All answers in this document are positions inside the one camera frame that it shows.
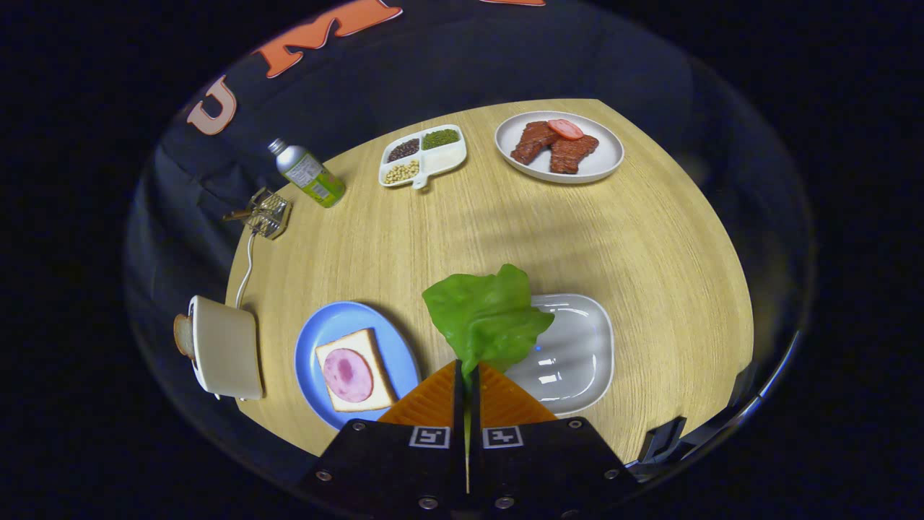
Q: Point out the pile of yellow soybeans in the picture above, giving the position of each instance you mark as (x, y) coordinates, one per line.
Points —
(401, 172)

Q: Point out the pile of green beans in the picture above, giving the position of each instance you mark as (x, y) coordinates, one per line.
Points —
(440, 138)

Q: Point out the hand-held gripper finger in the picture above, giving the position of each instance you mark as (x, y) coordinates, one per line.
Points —
(475, 415)
(458, 412)

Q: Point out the white sandwich bread slice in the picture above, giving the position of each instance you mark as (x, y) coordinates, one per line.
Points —
(381, 386)

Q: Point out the green lettuce leaf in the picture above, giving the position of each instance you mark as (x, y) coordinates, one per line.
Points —
(484, 318)

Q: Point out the blue round plate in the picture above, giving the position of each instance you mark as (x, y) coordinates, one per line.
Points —
(317, 332)

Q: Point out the red tomato slice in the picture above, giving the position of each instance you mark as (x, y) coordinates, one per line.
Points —
(564, 128)

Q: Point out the round white plate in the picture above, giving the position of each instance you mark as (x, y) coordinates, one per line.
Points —
(603, 155)

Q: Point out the pink ham slice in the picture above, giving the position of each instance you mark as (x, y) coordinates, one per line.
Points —
(348, 375)

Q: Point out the silver bottle green label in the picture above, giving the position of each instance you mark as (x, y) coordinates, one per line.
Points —
(310, 177)

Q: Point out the white rounded rectangular tray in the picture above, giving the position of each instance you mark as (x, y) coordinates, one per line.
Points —
(577, 354)

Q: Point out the white divided dish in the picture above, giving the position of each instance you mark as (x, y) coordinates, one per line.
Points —
(440, 160)

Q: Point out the brown meat slice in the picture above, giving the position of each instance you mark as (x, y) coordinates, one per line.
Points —
(572, 153)
(533, 141)

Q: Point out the cream white toaster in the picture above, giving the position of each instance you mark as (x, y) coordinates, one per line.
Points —
(227, 347)

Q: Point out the pile of dark red beans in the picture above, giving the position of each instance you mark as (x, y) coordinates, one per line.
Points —
(403, 149)

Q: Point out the toasted bread slice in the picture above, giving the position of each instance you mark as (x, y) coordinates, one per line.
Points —
(182, 336)

